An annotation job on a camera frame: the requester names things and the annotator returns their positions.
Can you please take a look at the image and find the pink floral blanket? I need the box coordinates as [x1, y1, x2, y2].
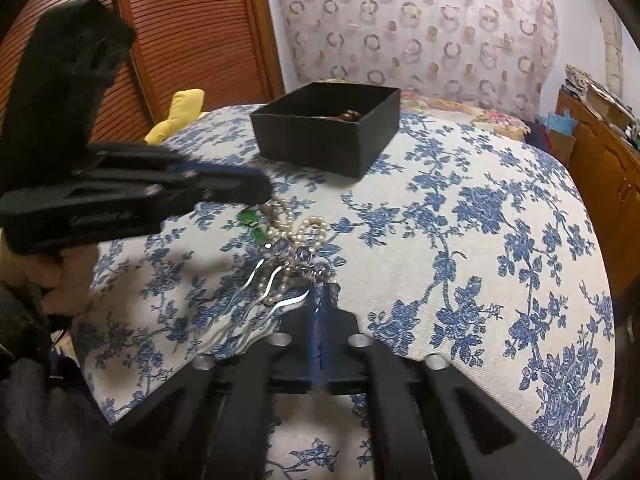
[400, 91, 532, 142]

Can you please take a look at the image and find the blue paper bag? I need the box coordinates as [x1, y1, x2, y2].
[537, 107, 577, 136]

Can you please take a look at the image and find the silver chain jewellery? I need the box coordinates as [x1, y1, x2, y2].
[197, 240, 346, 356]

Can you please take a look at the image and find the tied cream curtain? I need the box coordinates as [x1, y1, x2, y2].
[597, 10, 624, 97]

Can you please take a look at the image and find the green gemstone jewelry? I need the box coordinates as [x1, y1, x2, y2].
[239, 209, 269, 242]

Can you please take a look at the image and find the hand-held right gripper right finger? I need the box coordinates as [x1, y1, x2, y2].
[319, 285, 583, 480]

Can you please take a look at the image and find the white pearl necklace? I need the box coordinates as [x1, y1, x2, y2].
[257, 195, 333, 312]

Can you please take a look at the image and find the yellow plush toy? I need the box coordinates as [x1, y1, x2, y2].
[144, 88, 206, 145]

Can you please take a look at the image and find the brown wooden bead bracelet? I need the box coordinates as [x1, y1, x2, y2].
[320, 108, 362, 123]

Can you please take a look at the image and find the wooden cabinet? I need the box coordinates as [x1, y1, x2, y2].
[555, 90, 640, 302]

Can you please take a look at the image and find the person's left forearm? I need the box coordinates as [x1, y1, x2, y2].
[0, 280, 118, 480]

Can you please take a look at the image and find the black jewelry box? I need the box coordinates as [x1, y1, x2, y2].
[250, 81, 402, 180]

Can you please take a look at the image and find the circle patterned curtain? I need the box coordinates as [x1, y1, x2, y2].
[272, 0, 561, 109]

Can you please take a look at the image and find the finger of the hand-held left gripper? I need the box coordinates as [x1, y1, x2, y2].
[149, 169, 274, 212]
[85, 141, 253, 180]

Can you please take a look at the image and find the person's left hand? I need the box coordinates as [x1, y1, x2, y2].
[0, 231, 99, 316]

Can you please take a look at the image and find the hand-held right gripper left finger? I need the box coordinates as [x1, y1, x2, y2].
[112, 292, 322, 480]

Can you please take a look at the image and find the flat cardboard box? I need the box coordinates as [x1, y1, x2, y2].
[585, 82, 634, 129]

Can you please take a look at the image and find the blue floral bedsheet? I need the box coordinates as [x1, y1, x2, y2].
[82, 102, 617, 480]

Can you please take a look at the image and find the stack of patterned fabric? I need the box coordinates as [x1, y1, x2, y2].
[565, 64, 597, 99]

